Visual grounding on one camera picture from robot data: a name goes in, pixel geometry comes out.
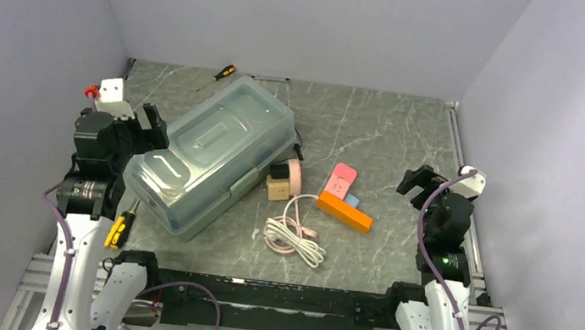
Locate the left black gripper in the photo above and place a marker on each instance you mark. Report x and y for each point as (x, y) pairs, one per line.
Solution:
(148, 138)

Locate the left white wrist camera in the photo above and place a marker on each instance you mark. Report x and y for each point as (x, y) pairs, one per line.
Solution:
(110, 97)

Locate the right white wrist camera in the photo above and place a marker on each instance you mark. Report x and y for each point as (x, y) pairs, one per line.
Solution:
(471, 187)

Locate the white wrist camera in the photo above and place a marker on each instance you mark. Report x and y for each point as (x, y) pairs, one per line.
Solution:
(110, 97)
(471, 187)

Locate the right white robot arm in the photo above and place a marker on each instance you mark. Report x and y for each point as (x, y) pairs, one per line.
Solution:
(445, 210)

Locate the pink square socket adapter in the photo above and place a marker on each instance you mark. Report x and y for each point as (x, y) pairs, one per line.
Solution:
(340, 180)

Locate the small orange black screwdriver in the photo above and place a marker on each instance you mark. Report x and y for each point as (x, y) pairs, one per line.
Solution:
(222, 74)

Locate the blue small adapter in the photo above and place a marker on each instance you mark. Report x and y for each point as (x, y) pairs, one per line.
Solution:
(351, 200)

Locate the orange power strip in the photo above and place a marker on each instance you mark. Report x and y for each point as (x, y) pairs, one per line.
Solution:
(344, 213)

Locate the round pink power socket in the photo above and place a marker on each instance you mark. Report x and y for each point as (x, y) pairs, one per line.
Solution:
(295, 177)

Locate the clear plastic storage box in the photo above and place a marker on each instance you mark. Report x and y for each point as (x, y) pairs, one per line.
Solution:
(216, 153)

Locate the aluminium frame rail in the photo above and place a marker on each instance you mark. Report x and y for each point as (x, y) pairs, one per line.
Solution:
(55, 296)

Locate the beige cube socket adapter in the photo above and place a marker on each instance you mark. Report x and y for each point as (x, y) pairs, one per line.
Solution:
(278, 189)

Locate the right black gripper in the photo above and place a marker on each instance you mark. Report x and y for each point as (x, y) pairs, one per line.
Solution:
(426, 177)

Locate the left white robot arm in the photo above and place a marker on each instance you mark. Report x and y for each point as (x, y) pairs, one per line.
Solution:
(86, 211)

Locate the black power adapter plug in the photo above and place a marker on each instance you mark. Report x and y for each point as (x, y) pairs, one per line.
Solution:
(279, 171)

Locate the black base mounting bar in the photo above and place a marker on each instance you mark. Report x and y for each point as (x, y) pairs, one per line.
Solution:
(198, 298)

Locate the yellow black screwdriver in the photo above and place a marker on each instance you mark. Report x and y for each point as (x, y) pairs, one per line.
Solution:
(120, 231)

